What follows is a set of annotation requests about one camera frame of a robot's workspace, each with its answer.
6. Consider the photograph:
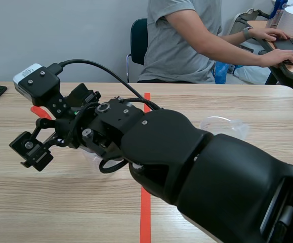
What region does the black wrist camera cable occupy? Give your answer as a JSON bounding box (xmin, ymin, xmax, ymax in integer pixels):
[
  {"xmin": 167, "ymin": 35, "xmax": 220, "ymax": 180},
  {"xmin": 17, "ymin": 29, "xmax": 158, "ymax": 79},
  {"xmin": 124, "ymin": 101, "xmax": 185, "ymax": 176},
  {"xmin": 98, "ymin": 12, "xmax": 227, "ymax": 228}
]
[{"xmin": 47, "ymin": 59, "xmax": 155, "ymax": 111}]

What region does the dark blue chair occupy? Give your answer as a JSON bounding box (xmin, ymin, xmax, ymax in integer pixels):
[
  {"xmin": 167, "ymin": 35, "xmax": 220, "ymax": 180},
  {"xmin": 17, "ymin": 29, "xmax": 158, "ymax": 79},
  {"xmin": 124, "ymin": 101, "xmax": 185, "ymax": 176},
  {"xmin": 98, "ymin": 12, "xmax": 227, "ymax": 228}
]
[{"xmin": 125, "ymin": 18, "xmax": 148, "ymax": 83}]

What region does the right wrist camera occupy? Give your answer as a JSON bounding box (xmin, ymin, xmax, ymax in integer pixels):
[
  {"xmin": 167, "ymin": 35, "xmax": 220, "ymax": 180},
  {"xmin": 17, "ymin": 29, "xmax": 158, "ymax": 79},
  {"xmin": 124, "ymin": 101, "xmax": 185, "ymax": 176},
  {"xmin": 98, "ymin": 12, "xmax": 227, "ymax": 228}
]
[{"xmin": 13, "ymin": 63, "xmax": 61, "ymax": 106}]

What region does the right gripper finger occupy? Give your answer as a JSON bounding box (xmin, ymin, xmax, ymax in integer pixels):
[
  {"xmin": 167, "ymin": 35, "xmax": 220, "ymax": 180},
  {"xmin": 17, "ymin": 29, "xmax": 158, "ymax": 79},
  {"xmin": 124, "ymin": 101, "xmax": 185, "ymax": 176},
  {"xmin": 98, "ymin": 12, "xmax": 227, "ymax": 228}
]
[
  {"xmin": 9, "ymin": 118, "xmax": 61, "ymax": 172},
  {"xmin": 67, "ymin": 83, "xmax": 102, "ymax": 108}
]

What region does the person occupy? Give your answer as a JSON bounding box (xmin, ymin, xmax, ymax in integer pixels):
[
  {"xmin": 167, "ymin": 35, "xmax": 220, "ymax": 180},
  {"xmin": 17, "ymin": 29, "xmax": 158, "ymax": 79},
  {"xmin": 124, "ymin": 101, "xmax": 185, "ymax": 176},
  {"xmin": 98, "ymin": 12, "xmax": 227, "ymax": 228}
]
[{"xmin": 137, "ymin": 0, "xmax": 293, "ymax": 85}]

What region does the white plastic bag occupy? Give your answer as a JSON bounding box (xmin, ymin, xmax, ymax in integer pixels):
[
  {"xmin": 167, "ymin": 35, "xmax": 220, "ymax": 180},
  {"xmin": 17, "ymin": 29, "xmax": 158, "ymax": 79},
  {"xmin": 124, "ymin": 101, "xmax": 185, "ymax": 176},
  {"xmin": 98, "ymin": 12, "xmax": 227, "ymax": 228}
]
[{"xmin": 233, "ymin": 40, "xmax": 272, "ymax": 85}]

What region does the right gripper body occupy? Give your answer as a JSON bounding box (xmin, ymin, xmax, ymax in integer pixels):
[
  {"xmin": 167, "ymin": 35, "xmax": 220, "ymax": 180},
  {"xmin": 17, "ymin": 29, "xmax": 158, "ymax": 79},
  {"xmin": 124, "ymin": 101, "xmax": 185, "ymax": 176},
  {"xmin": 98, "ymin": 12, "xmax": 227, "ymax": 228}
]
[{"xmin": 34, "ymin": 101, "xmax": 102, "ymax": 150}]

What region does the blue plastic bag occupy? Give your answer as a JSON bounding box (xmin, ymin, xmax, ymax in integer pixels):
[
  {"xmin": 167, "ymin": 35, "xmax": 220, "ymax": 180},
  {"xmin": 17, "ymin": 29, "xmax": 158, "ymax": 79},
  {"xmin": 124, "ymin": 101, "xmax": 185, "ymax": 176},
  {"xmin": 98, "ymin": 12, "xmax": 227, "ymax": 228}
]
[{"xmin": 215, "ymin": 61, "xmax": 230, "ymax": 85}]

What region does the person's hand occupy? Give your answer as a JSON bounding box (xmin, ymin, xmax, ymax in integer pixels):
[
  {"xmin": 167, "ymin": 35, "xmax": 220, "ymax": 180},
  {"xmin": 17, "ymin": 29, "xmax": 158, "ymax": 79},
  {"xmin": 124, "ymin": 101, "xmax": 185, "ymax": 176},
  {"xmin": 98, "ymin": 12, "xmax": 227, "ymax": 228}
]
[
  {"xmin": 262, "ymin": 27, "xmax": 291, "ymax": 43},
  {"xmin": 259, "ymin": 48, "xmax": 293, "ymax": 68}
]

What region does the clear plastic beaker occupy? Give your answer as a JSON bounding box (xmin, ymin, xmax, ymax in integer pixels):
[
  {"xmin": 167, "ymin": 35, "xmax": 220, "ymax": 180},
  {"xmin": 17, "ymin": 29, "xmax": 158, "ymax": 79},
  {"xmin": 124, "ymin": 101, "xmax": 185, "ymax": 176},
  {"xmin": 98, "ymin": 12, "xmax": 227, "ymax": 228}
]
[
  {"xmin": 81, "ymin": 148, "xmax": 127, "ymax": 173},
  {"xmin": 199, "ymin": 116, "xmax": 249, "ymax": 140}
]

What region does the wooden desk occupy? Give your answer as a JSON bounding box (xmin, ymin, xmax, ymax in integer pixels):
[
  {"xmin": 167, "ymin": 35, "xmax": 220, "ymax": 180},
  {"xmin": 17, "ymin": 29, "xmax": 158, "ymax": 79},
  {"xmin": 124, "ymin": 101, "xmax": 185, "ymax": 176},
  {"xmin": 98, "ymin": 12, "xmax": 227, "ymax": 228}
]
[{"xmin": 246, "ymin": 20, "xmax": 293, "ymax": 86}]

